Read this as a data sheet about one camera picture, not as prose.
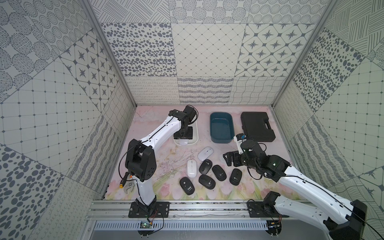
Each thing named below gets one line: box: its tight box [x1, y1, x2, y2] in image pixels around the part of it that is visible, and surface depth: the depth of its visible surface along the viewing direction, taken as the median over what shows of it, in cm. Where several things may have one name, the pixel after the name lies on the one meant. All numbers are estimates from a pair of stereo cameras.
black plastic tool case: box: [240, 112, 276, 142], surface depth 103 cm
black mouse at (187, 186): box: [179, 176, 196, 196], surface depth 81 cm
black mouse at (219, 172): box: [211, 164, 227, 182], surface depth 87 cm
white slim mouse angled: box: [197, 146, 214, 161], surface depth 95 cm
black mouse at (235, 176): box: [229, 168, 243, 186], surface depth 85 cm
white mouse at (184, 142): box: [179, 139, 189, 146], surface depth 88 cm
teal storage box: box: [209, 112, 235, 144], surface depth 109 cm
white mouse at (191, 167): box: [186, 159, 197, 178], surface depth 88 cm
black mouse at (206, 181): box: [198, 174, 216, 190], surface depth 83 cm
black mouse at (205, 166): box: [199, 159, 213, 175], surface depth 89 cm
